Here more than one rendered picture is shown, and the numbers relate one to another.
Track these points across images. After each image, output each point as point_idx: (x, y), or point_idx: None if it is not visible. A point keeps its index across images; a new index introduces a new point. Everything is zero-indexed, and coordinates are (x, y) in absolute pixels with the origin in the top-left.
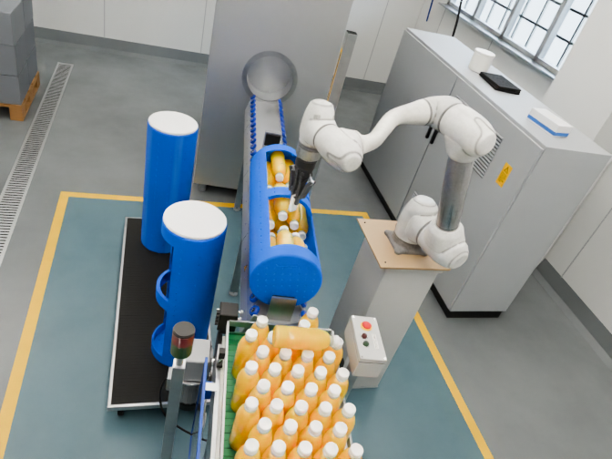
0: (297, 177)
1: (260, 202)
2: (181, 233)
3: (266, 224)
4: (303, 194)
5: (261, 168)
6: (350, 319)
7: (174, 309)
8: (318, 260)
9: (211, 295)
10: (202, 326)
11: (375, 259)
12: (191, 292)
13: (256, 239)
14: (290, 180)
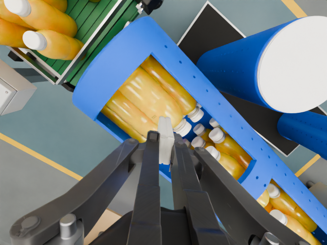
0: (187, 209)
1: (256, 145)
2: (297, 24)
3: (206, 102)
4: (110, 156)
5: (314, 210)
6: (13, 89)
7: (227, 44)
8: (89, 116)
9: (214, 77)
10: (204, 70)
11: (123, 212)
12: (226, 51)
13: (198, 73)
14: (217, 175)
